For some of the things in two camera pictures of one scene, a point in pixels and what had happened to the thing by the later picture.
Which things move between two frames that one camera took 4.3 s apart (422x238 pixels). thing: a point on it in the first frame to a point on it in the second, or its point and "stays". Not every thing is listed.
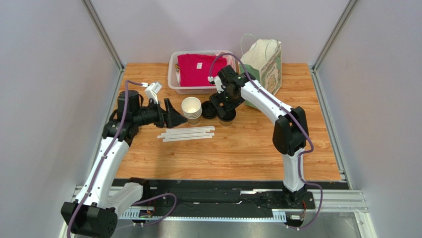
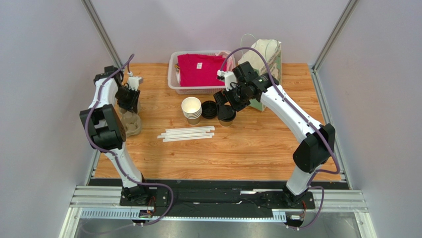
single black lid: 230,115 stays
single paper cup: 225,124 stays
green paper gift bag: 263,62 stays
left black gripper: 169,118 to 132,104
